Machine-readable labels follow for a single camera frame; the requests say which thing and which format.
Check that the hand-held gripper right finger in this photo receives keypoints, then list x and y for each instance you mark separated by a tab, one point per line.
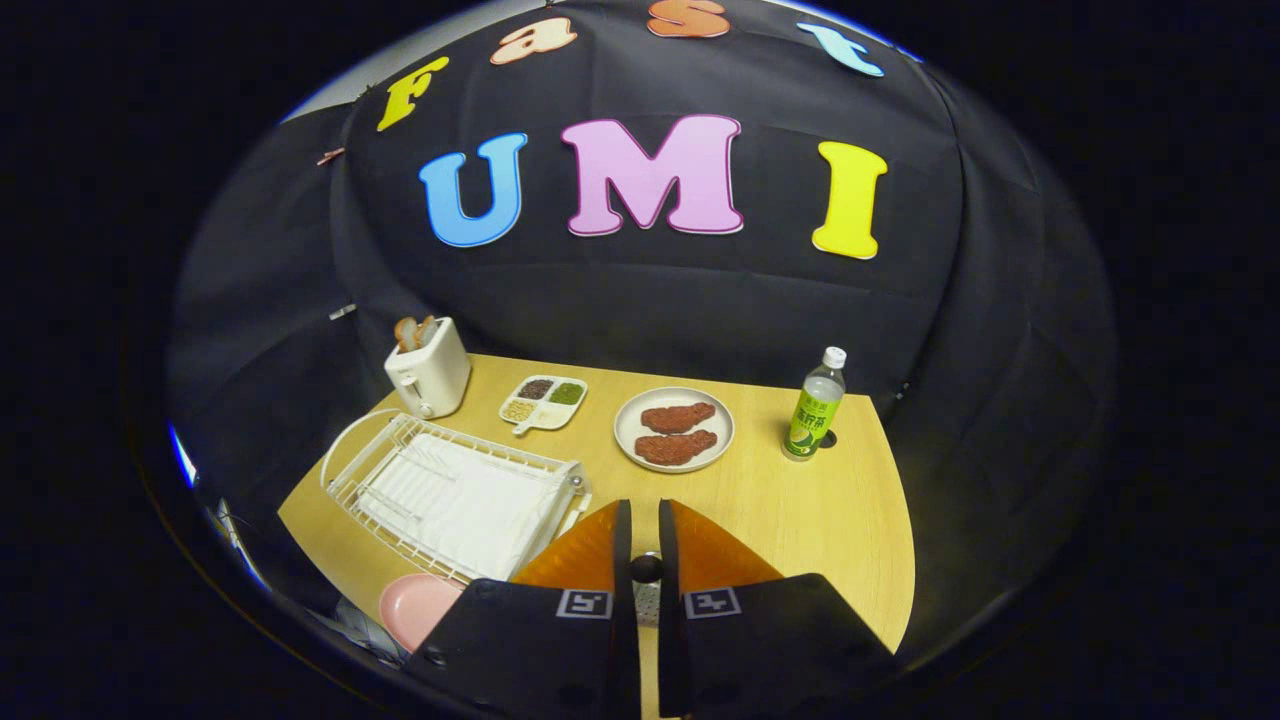
760	650

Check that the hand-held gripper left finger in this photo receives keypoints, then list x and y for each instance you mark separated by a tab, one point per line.
540	650

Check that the pink plate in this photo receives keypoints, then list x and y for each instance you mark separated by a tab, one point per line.
415	610

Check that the white plate with meat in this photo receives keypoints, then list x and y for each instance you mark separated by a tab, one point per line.
625	430

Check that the white drip tray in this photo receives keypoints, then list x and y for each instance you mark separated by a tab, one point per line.
470	510

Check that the brown meat patty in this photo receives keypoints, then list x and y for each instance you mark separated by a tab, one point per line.
678	418
676	448

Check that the white divided seasoning tray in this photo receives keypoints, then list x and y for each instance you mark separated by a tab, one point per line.
552	415

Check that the green label drink bottle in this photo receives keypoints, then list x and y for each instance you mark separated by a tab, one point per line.
812	420

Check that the beige beans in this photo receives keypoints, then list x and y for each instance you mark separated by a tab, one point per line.
518	410

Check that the green beans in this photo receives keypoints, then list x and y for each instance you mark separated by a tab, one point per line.
566	393

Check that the dark brown beans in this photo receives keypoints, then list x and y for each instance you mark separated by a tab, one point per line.
535	389

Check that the white toaster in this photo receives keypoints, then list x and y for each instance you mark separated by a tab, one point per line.
435	385

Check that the toast bread slice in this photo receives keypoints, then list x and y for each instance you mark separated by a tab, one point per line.
405	335
427	330

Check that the silver clip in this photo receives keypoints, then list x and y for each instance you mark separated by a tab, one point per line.
342	312

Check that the pink clip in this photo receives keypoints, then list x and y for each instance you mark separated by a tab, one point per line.
331	156

